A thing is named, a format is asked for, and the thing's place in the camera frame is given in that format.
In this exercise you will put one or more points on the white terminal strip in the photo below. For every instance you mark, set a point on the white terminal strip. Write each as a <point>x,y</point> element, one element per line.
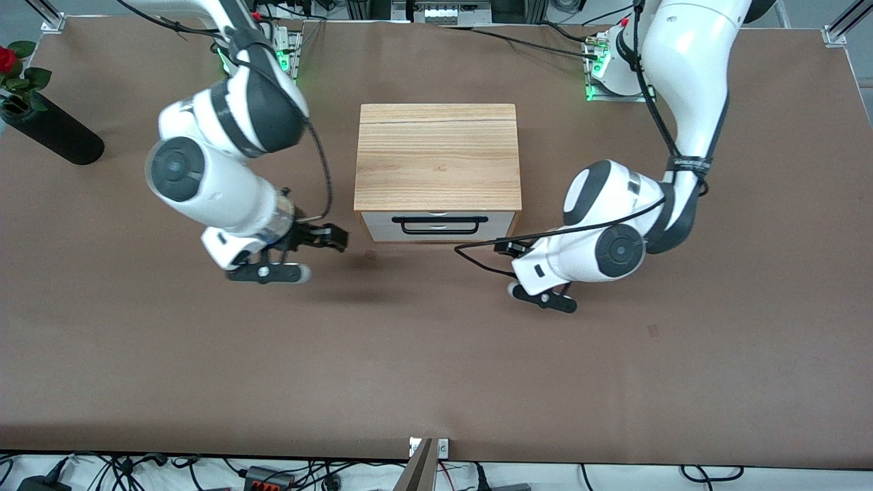
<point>447,12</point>

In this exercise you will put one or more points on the black power adapter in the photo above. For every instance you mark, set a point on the black power adapter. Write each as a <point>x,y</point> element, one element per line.
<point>44,484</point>

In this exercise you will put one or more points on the black ribbed cylindrical vase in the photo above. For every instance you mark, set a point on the black ribbed cylindrical vase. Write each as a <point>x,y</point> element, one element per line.
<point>58,136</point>

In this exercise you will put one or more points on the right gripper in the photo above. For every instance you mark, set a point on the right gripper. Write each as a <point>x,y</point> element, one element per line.
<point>306,234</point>

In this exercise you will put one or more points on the red artificial rose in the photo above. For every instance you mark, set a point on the red artificial rose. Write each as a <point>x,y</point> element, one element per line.
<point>8,60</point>

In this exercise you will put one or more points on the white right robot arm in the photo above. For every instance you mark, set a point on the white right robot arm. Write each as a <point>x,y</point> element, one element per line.
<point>225,191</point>

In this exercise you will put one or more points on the white drawer front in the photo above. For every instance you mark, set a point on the white drawer front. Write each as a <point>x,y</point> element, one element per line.
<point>378,226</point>

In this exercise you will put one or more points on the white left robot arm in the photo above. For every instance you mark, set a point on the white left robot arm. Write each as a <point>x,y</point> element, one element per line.
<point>689,68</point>

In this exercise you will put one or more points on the silver table edge bracket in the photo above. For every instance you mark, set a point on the silver table edge bracket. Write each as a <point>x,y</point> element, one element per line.
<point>443,447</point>

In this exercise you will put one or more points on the black box with orange connectors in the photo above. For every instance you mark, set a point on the black box with orange connectors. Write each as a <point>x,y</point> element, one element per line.
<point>268,479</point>

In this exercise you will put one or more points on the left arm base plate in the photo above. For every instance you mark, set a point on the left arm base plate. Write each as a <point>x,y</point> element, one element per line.
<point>603,85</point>

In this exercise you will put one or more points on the light wooden drawer cabinet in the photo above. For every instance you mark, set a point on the light wooden drawer cabinet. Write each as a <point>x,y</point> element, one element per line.
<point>436,157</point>

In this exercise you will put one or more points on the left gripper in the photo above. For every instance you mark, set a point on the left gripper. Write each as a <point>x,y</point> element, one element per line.
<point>507,247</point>

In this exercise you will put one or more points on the aluminium frame corner post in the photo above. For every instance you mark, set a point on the aluminium frame corner post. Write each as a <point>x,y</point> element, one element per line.
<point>846,24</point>
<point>53,17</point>

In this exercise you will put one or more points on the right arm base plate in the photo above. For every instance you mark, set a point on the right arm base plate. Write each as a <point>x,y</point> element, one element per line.
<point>290,51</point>

